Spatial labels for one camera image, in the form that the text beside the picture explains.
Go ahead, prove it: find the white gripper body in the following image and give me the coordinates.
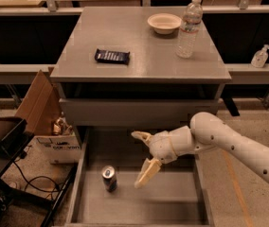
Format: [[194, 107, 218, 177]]
[[148, 126, 194, 164]]

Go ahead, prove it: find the clear plastic water bottle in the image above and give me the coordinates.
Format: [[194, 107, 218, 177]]
[[176, 0, 203, 58]]

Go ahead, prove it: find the dark blue snack bar wrapper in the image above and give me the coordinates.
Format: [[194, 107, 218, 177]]
[[95, 49, 130, 64]]

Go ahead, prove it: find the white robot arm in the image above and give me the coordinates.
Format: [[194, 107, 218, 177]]
[[132, 112, 269, 188]]

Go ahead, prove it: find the grey drawer cabinet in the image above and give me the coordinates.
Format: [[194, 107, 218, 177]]
[[51, 7, 231, 141]]

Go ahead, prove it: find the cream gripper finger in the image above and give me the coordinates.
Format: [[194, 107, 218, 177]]
[[131, 131, 152, 145], [134, 158, 162, 189]]

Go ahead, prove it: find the black cable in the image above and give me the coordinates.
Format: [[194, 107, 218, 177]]
[[11, 160, 66, 203]]

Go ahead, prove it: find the brown cardboard box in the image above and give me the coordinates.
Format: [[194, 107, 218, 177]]
[[15, 71, 62, 135]]

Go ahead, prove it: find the black cart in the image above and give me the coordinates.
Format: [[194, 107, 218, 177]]
[[0, 116, 76, 227]]

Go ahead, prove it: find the white paper bowl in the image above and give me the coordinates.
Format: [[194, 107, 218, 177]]
[[148, 13, 181, 35]]

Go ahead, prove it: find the left sanitizer bottle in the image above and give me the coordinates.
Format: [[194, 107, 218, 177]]
[[251, 44, 269, 68]]

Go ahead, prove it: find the open grey middle drawer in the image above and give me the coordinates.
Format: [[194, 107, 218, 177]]
[[65, 128, 214, 227]]

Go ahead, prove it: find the red bull can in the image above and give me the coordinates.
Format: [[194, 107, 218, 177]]
[[101, 166, 117, 192]]

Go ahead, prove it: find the white printed box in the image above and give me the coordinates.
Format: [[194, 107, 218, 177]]
[[35, 135, 81, 164]]

